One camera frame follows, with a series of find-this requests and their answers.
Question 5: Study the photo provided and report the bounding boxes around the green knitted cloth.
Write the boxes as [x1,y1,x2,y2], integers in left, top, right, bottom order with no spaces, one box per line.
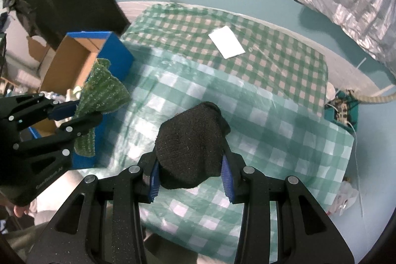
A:
[72,58,131,158]

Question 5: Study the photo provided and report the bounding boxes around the beige braided hose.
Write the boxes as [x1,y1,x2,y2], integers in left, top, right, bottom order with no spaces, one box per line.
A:
[356,88,396,105]

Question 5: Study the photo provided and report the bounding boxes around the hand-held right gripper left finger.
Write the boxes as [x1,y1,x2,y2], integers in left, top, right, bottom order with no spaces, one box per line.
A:
[26,153,161,264]

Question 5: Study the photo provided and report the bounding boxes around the white cable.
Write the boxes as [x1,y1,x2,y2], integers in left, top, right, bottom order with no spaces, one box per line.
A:
[346,122,366,218]

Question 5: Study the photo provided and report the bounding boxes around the person's left hand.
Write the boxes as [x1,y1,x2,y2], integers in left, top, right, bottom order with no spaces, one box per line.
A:
[13,205,29,219]

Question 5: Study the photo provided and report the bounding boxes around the green beige checkered blanket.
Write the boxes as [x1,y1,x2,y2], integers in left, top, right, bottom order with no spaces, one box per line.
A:
[121,2,329,122]

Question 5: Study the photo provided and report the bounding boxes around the black sock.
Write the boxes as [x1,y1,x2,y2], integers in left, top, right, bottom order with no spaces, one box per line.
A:
[155,101,231,190]

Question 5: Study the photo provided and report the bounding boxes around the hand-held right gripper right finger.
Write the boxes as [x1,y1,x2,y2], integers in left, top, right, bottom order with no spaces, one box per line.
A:
[220,150,356,264]

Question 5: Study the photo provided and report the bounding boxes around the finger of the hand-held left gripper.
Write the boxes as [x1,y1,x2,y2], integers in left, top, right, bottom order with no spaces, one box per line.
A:
[13,112,103,157]
[0,93,78,132]

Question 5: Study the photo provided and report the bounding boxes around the blue cardboard box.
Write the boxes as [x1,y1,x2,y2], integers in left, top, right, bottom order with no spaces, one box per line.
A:
[29,31,135,170]

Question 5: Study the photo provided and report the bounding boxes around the light green cloth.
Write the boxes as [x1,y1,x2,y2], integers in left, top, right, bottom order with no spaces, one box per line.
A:
[66,87,85,99]

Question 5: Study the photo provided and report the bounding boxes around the white plastic bag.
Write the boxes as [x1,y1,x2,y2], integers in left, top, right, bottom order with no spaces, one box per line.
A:
[328,182,359,217]

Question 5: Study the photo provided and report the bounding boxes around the white paper sheet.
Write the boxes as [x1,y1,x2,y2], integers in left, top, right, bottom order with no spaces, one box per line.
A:
[208,26,246,60]

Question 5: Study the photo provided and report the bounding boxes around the green white checkered plastic sheet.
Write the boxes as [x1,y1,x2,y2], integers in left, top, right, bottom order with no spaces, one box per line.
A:
[114,44,355,257]

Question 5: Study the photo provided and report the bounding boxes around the teal bin with clutter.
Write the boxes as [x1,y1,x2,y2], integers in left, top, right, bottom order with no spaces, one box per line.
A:
[325,90,359,132]

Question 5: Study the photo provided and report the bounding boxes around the person's olive trousers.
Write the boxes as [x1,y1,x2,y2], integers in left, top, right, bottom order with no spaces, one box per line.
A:
[0,219,50,258]

